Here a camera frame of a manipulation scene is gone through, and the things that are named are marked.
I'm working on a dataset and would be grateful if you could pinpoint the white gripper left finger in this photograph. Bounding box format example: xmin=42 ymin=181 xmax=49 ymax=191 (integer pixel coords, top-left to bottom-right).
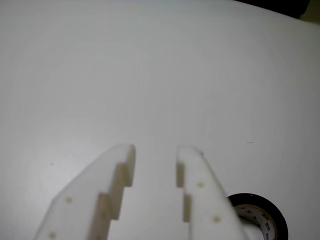
xmin=32 ymin=143 xmax=137 ymax=240

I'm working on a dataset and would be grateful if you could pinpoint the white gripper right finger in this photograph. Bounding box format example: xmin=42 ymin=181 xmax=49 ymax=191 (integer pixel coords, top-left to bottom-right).
xmin=175 ymin=145 xmax=249 ymax=240

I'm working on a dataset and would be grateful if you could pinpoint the black tape roll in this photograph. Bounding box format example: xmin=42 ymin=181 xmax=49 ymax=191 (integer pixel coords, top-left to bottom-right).
xmin=226 ymin=192 xmax=289 ymax=240

